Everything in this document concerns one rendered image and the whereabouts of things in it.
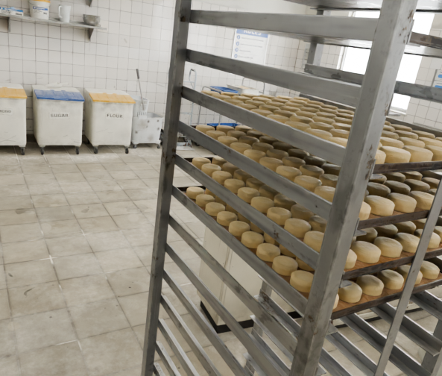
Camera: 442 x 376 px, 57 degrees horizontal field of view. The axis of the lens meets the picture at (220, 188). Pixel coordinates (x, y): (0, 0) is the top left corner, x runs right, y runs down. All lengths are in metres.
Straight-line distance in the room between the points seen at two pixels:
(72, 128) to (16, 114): 0.64
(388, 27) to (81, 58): 5.59
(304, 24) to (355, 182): 0.28
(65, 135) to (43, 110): 0.39
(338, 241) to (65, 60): 5.55
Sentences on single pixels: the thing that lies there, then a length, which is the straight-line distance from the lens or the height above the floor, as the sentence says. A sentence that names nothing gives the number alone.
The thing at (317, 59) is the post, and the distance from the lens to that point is 1.33.
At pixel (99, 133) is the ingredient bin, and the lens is 5.58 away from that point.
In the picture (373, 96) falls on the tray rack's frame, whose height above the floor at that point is 1.60.
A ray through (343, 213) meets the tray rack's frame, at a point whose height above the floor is 1.43.
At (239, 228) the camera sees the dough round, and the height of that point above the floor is 1.24.
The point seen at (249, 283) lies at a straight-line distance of 2.43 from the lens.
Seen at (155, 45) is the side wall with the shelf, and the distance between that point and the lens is 6.31.
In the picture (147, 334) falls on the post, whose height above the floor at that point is 0.74.
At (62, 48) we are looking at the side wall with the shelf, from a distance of 5.97.
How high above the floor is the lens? 1.64
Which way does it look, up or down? 20 degrees down
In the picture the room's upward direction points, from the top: 8 degrees clockwise
